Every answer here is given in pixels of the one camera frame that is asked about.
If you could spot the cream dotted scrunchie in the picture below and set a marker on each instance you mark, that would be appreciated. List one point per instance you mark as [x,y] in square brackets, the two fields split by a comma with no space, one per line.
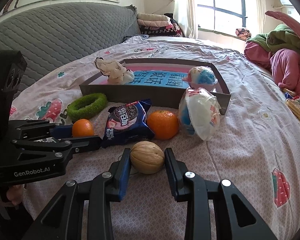
[116,72]

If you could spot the blue snack wrapper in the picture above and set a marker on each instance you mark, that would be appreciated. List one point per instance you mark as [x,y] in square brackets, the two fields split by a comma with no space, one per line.
[288,96]

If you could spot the small orange tangerine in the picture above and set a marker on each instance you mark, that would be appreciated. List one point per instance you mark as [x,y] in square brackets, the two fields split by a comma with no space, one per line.
[82,128]

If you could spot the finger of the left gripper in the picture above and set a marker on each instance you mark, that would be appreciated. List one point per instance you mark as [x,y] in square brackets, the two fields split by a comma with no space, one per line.
[38,153]
[37,129]

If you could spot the stack of folded blankets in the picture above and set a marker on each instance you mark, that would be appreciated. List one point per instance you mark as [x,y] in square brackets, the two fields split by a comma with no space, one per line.
[159,25]

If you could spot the grey quilted headboard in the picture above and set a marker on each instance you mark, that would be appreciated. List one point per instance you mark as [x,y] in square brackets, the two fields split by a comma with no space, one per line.
[54,35]

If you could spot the patterned bag on sill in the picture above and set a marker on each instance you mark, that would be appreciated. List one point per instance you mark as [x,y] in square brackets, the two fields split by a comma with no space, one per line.
[243,33]

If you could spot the pink strawberry bedsheet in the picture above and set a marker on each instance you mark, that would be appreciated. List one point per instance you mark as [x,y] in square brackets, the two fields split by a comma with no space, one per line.
[257,145]

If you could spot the tan walnut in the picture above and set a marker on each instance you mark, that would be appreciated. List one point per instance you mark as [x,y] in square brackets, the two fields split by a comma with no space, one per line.
[147,157]

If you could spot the window with dark frame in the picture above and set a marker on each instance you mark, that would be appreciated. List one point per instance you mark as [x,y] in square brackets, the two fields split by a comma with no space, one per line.
[225,16]

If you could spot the dark patterned cloth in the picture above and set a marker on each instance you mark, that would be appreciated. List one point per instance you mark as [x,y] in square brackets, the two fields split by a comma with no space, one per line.
[135,38]

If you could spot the white air conditioner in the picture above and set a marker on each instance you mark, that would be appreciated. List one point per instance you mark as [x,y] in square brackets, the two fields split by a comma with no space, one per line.
[286,3]

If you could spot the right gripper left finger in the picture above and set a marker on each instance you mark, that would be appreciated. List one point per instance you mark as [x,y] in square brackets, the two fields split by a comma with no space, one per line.
[63,215]

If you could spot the pink quilted pillow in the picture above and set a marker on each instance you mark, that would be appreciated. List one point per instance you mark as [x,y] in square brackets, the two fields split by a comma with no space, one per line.
[286,19]

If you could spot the green blanket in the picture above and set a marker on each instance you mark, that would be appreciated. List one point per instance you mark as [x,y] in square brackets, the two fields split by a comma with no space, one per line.
[282,37]

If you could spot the pink quilt heap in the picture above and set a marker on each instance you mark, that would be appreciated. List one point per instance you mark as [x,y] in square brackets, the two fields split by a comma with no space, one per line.
[284,65]

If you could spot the cream curtain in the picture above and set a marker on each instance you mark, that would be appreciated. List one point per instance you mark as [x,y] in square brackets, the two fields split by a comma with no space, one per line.
[261,17]
[185,14]

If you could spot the dark shallow cardboard box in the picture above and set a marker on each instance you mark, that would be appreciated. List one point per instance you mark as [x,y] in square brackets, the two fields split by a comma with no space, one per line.
[160,96]

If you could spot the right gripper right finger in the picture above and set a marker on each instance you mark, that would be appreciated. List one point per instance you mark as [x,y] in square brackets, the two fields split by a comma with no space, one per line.
[235,217]

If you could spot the pink blue picture book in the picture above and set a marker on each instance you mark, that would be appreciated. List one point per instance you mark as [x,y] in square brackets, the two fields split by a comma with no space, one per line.
[159,75]

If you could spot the white red toy egg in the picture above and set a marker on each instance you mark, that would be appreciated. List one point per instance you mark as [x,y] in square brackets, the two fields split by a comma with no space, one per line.
[199,113]

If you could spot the person left hand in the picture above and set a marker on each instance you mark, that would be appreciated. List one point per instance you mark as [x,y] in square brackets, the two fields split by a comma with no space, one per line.
[14,196]

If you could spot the blue oreo cookie packet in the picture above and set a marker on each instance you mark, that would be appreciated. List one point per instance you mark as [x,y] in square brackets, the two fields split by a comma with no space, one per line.
[127,123]

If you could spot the large orange tangerine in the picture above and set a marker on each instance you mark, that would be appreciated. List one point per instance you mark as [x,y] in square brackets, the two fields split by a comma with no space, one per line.
[164,124]

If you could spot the left cream curtain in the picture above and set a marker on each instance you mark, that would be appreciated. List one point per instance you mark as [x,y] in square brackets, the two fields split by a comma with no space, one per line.
[185,14]

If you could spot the blue red toy egg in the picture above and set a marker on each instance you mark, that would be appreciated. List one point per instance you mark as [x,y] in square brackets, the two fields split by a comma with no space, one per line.
[201,77]

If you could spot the right cream curtain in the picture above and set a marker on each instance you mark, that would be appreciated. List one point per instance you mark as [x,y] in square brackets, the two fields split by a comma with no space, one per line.
[261,17]

